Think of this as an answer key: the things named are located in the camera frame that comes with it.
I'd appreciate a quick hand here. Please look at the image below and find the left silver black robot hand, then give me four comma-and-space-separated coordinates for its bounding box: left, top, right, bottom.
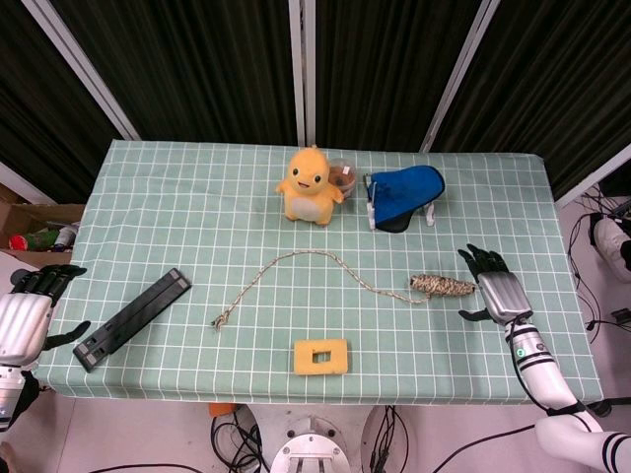
0, 264, 93, 367

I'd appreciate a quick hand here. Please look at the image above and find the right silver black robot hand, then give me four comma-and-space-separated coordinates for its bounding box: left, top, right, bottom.
457, 243, 534, 327

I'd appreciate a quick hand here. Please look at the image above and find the twine rope spool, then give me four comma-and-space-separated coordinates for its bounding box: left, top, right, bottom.
210, 250, 480, 332

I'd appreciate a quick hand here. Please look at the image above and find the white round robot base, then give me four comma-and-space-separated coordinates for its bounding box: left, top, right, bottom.
269, 416, 352, 473

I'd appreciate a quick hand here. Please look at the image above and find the cardboard box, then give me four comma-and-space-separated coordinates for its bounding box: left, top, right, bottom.
0, 201, 85, 265

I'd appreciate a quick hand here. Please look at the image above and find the black folded bar stand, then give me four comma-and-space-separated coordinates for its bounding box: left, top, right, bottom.
72, 267, 192, 372

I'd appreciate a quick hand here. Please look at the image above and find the white shoe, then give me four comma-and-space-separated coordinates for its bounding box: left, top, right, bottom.
591, 216, 631, 272

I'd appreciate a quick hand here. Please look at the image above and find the blue cloth with black lining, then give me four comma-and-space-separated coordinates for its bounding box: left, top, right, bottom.
369, 165, 447, 234

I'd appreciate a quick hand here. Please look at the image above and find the clear plastic snack jar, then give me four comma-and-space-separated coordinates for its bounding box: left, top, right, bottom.
328, 158, 359, 199

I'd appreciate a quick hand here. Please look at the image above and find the green checkered tablecloth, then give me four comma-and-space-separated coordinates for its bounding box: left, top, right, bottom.
36, 139, 605, 406

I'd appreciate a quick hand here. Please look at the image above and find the yellow sponge with rectangular hole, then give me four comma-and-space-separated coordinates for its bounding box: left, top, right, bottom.
294, 337, 351, 376

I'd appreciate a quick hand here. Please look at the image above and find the yellow plush dinosaur toy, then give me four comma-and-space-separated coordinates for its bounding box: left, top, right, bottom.
274, 145, 345, 227

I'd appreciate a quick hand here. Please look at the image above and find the black floor cable tangle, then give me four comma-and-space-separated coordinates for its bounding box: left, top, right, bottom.
569, 194, 631, 341

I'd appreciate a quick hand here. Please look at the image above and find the white frame post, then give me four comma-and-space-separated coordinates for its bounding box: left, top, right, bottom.
419, 0, 502, 153
0, 162, 55, 206
22, 0, 142, 142
554, 147, 631, 208
288, 0, 316, 147

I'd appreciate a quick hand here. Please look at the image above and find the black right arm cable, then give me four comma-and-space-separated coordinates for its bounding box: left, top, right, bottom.
406, 423, 541, 473

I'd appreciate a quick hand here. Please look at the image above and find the white wire rack stand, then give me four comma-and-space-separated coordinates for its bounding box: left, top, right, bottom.
363, 172, 438, 231

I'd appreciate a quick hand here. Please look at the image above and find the black cable bundle under table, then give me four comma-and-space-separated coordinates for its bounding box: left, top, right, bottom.
210, 406, 271, 473

